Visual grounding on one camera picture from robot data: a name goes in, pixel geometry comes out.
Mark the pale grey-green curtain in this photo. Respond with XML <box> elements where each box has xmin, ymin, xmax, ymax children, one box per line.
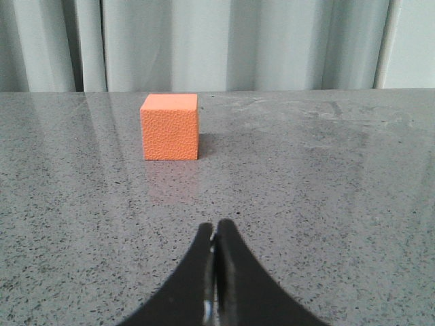
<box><xmin>1</xmin><ymin>1</ymin><xmax>434</xmax><ymax>92</ymax></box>

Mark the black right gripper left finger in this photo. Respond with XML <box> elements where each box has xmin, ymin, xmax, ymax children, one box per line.
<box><xmin>121</xmin><ymin>223</ymin><xmax>215</xmax><ymax>325</ymax></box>

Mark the orange foam cube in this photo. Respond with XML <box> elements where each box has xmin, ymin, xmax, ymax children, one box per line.
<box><xmin>140</xmin><ymin>94</ymin><xmax>199</xmax><ymax>160</ymax></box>

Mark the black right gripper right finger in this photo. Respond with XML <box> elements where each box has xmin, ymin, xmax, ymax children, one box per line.
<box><xmin>215</xmin><ymin>219</ymin><xmax>323</xmax><ymax>325</ymax></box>

